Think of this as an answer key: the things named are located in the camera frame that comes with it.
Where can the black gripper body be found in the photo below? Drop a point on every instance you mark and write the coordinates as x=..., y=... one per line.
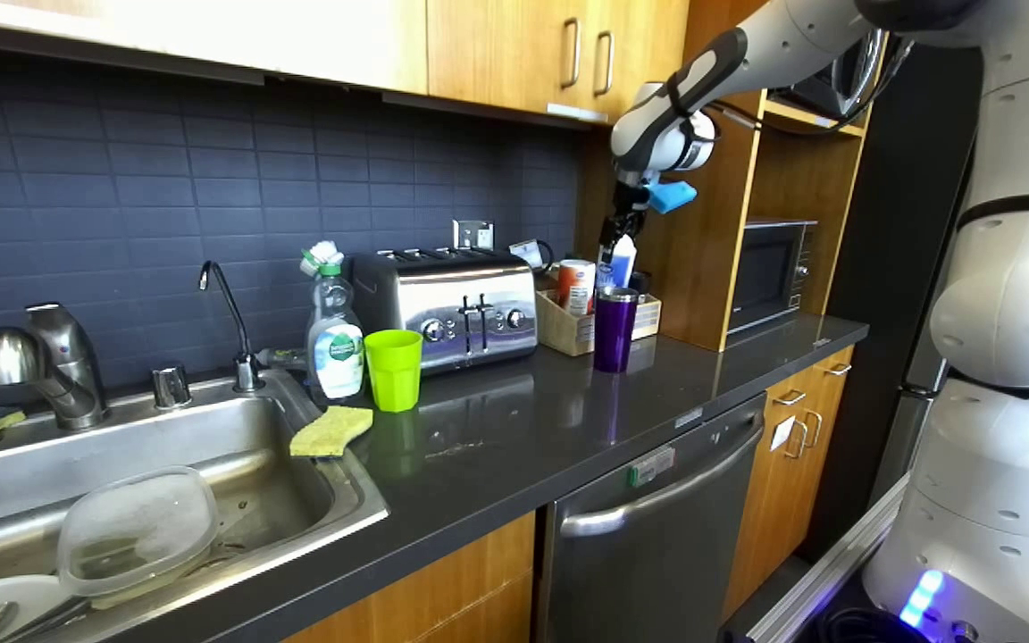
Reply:
x=635, y=203

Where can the blue and white wipes container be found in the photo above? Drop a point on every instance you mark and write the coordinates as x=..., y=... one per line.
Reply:
x=618, y=271

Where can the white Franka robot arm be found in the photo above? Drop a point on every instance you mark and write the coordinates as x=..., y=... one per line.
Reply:
x=1016, y=297

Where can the red and white packet container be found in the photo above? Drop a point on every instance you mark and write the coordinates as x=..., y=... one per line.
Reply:
x=571, y=286

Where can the condiment packet box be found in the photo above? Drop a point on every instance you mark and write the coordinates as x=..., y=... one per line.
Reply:
x=571, y=333

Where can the clear plastic food container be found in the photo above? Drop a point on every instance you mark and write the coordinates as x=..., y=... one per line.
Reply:
x=142, y=530

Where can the purple cup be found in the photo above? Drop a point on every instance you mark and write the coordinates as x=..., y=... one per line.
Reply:
x=616, y=331

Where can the black microwave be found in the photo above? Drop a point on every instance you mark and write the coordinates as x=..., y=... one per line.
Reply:
x=769, y=275

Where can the silver toaster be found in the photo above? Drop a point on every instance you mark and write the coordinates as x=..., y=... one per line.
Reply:
x=455, y=314

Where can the white dishwasher label sticker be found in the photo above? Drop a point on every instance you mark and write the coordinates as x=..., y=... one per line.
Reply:
x=650, y=466

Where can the green plastic cup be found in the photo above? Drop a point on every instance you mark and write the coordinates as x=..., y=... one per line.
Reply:
x=393, y=372

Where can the clear dish soap bottle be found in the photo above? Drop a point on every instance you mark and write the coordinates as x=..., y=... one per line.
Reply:
x=335, y=346

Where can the stainless steel dishwasher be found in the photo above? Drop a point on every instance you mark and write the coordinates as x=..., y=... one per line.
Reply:
x=646, y=548

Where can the wooden lower cabinet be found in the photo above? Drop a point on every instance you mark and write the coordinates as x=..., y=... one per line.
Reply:
x=788, y=502

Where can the yellow green sponge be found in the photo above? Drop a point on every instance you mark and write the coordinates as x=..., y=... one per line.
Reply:
x=330, y=430

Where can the wooden upper cabinets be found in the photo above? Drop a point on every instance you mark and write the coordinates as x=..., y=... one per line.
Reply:
x=301, y=42

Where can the slim gooseneck faucet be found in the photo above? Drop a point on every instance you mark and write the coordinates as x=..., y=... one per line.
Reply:
x=233, y=324

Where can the wooden under-sink cabinet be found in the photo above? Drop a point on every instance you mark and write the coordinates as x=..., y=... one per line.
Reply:
x=443, y=595

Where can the stainless steel sink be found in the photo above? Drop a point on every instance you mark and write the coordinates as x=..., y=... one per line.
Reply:
x=242, y=502

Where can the chrome soap dispenser knob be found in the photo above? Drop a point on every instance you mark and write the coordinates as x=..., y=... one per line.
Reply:
x=168, y=383

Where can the large chrome faucet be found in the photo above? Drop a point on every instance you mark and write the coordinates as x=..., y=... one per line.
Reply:
x=54, y=359

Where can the white plate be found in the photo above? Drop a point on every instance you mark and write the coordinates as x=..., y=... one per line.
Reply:
x=17, y=595

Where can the wall power outlet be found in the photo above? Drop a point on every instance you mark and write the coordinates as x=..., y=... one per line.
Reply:
x=472, y=233

